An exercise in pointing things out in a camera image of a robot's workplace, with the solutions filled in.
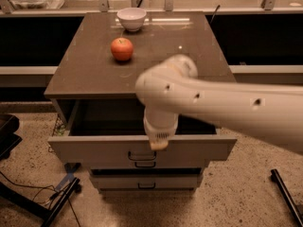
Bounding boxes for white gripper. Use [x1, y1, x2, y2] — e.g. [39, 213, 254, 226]
[143, 119, 177, 151]

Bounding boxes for grey top drawer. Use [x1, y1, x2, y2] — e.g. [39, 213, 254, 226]
[49, 99, 236, 169]

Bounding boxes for grey drawer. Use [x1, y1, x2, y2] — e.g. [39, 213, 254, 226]
[49, 99, 236, 169]
[90, 174, 203, 191]
[134, 160, 211, 170]

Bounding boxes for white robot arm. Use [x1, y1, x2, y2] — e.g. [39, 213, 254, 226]
[135, 55, 303, 153]

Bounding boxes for grey middle drawer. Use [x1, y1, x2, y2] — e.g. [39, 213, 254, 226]
[134, 160, 211, 170]

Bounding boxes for grey bottom drawer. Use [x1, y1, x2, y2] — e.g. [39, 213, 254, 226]
[90, 174, 203, 191]

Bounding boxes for grey drawer cabinet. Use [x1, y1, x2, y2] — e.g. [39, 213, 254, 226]
[44, 11, 237, 194]

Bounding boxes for blue tape strip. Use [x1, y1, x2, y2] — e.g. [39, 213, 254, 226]
[55, 163, 80, 191]

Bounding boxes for red apple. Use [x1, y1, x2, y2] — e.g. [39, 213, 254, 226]
[111, 38, 134, 61]

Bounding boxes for black stand leg right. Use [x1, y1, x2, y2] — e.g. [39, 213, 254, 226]
[271, 169, 303, 227]

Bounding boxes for black stand leg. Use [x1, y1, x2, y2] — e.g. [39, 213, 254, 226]
[271, 169, 303, 227]
[0, 178, 80, 227]

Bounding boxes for white bowl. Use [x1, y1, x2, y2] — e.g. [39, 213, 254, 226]
[116, 8, 147, 32]

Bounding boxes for black chair base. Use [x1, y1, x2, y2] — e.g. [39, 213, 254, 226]
[0, 114, 22, 160]

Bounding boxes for black stand leg left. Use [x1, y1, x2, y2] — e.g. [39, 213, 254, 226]
[0, 178, 80, 227]

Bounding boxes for wire basket with items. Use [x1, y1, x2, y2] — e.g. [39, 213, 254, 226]
[49, 116, 65, 139]

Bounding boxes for black floor cable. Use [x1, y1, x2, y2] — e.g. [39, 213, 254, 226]
[0, 170, 81, 227]

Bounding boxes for metal shelf rail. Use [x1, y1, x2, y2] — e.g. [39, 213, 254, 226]
[0, 0, 303, 17]

